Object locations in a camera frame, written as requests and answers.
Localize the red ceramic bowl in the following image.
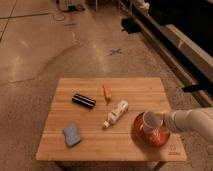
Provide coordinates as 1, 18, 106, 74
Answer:
132, 112, 170, 147

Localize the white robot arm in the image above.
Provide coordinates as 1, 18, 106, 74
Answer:
155, 107, 213, 144

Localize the white plastic bottle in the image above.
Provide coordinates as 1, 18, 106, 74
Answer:
103, 100, 129, 129

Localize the wooden table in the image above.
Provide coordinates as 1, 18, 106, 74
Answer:
36, 77, 186, 163

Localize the orange carrot toy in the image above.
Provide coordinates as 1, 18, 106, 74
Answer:
102, 84, 112, 101

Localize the black striped cylinder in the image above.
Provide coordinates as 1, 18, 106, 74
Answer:
72, 94, 96, 109

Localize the blue sponge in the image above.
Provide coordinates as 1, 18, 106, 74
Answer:
63, 124, 81, 147

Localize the black floor box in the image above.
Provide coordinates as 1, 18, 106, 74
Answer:
121, 18, 141, 34

